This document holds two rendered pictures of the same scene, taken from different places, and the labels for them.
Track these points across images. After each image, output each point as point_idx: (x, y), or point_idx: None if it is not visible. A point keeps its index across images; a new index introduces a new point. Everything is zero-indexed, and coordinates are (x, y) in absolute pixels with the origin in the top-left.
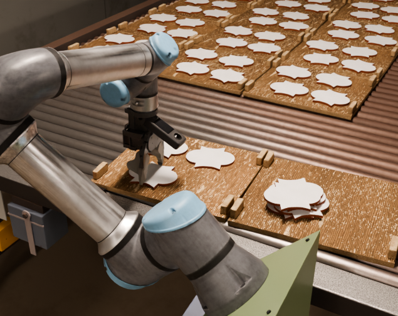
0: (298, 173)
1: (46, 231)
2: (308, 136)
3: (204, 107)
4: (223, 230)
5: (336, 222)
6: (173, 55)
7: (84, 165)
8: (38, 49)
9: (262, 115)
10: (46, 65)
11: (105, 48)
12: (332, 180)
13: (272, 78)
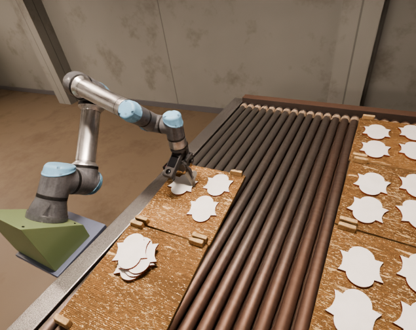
0: (179, 264)
1: None
2: (255, 283)
3: (301, 203)
4: (45, 190)
5: (110, 285)
6: (120, 116)
7: (202, 159)
8: (73, 74)
9: (300, 245)
10: (65, 81)
11: (99, 90)
12: (165, 291)
13: (388, 251)
